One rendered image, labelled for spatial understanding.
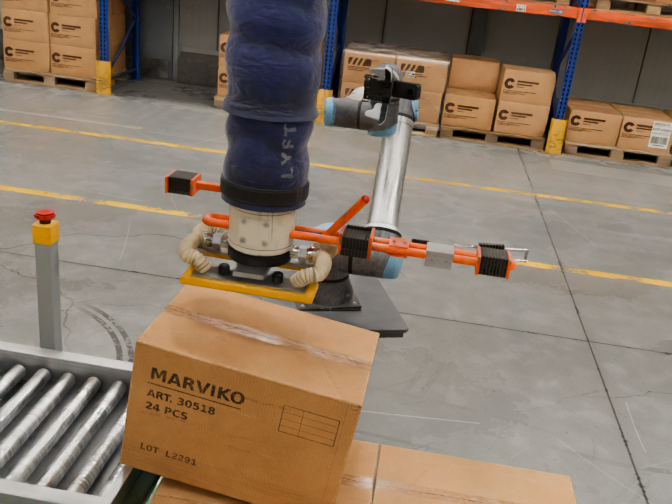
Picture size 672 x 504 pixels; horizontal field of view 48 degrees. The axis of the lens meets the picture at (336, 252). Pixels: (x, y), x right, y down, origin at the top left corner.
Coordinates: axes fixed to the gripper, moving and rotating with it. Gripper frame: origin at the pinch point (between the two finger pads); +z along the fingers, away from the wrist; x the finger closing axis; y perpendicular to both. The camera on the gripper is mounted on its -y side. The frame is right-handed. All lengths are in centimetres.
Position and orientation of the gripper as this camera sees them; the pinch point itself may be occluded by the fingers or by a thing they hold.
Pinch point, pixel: (385, 97)
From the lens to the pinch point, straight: 207.2
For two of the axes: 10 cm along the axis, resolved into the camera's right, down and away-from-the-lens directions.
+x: 1.0, -9.2, -3.8
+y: -9.8, -1.5, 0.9
